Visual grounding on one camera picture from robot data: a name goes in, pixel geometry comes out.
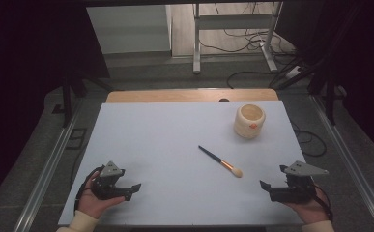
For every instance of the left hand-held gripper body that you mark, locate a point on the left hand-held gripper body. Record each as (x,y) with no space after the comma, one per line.
(110,187)

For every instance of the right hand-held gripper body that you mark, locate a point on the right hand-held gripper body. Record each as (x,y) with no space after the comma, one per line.
(295,188)

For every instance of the cream ribbed cup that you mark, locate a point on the cream ribbed cup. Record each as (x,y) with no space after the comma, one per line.
(249,121)

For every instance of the person's left hand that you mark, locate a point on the person's left hand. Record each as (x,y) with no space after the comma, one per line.
(94,204)

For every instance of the person's right hand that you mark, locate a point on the person's right hand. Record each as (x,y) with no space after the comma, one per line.
(310,211)

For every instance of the white table mat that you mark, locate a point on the white table mat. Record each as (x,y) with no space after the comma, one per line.
(175,167)

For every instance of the black floor socket plate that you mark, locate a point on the black floor socket plate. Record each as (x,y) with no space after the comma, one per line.
(77,138)

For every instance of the black table grommet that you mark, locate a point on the black table grommet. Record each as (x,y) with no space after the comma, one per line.
(224,100)

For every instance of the black stand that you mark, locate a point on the black stand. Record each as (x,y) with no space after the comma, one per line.
(323,77)
(68,93)

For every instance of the white power strip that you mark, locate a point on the white power strip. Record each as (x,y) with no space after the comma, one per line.
(293,72)

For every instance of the black curtain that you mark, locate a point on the black curtain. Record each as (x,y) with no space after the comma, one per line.
(30,80)
(352,64)

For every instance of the grey cabinet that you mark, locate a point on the grey cabinet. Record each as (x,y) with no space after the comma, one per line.
(129,29)

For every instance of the aluminium floor rail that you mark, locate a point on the aluminium floor rail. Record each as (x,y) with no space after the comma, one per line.
(349,161)
(47,174)

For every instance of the white metal desk frame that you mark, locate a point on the white metal desk frame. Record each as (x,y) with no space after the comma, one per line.
(233,22)

